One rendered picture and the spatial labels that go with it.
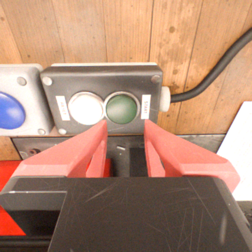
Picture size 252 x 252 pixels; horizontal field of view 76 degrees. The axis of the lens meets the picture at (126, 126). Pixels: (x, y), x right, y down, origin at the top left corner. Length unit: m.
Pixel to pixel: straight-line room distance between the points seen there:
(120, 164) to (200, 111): 0.13
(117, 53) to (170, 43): 0.05
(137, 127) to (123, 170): 0.11
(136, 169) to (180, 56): 0.13
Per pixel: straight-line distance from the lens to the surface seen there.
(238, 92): 0.22
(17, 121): 0.18
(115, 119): 0.15
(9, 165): 0.28
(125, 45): 0.17
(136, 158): 0.21
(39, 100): 0.17
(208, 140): 0.25
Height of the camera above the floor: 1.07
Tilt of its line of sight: 54 degrees down
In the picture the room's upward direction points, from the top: 178 degrees clockwise
